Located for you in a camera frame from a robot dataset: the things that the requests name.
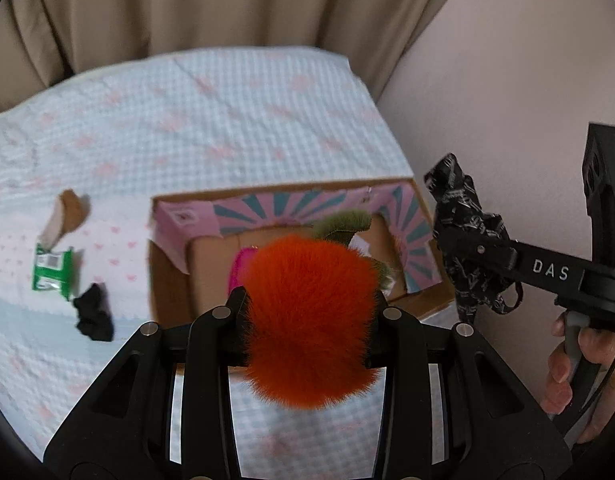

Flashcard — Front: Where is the light blue checked bedspread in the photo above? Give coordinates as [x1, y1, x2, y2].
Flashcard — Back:
[0, 46, 461, 480]

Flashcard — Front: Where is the green fuzzy plush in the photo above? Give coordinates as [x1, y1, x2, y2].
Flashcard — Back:
[311, 208, 394, 292]

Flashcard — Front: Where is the beige curtain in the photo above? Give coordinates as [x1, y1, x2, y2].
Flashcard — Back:
[0, 0, 464, 117]

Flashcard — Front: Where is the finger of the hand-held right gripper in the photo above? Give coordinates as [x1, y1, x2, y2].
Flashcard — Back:
[439, 231, 519, 272]

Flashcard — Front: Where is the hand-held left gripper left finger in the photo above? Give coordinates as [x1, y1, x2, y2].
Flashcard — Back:
[43, 287, 251, 480]

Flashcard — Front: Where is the white heart print cloth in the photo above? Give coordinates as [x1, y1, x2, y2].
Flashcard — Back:
[0, 214, 154, 322]

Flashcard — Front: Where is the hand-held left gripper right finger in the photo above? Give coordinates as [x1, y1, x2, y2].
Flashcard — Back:
[363, 290, 574, 480]

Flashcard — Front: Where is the orange fluffy pompom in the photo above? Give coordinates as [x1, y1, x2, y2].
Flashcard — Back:
[241, 236, 384, 409]

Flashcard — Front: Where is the black scrunchie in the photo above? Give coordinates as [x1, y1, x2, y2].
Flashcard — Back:
[72, 283, 114, 344]

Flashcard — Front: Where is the person's right hand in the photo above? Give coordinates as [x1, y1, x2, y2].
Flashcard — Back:
[544, 310, 615, 444]

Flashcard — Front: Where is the pink soft item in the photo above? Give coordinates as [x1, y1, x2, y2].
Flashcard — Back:
[227, 246, 259, 297]

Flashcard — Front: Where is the cardboard box with pink print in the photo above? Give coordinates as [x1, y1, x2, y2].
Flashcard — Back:
[148, 176, 457, 328]

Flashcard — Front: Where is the black patterned fabric strap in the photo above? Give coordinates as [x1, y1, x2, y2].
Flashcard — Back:
[423, 153, 524, 327]

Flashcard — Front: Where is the green snack packet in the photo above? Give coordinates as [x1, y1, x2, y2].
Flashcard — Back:
[31, 242, 81, 302]

